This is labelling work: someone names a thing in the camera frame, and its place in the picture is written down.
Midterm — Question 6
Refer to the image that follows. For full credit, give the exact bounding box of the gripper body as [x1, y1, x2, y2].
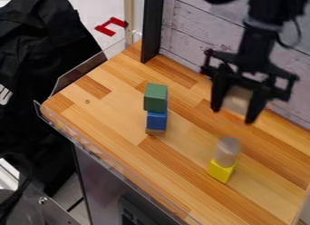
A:
[199, 48, 302, 103]

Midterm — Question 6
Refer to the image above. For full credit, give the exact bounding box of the grey metal machine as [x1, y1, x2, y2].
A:
[0, 157, 82, 225]

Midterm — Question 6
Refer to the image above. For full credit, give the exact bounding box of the black fabric bag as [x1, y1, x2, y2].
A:
[0, 0, 110, 197]

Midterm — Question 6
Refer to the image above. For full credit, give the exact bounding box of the green cube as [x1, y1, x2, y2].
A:
[142, 83, 170, 113]

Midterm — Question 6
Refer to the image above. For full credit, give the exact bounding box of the black upright post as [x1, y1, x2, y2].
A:
[139, 0, 167, 64]

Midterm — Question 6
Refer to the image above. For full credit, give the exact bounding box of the grey cylinder block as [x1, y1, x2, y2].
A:
[213, 136, 243, 169]

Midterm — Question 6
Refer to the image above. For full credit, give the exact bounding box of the pale wooden square block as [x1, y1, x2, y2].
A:
[222, 84, 255, 116]

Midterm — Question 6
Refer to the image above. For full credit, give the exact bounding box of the yellow cube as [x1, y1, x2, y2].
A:
[206, 158, 240, 185]

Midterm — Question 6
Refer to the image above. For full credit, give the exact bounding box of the blue block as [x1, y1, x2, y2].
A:
[143, 101, 170, 134]

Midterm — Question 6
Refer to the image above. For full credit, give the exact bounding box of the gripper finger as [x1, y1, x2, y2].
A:
[243, 83, 274, 125]
[209, 66, 237, 113]

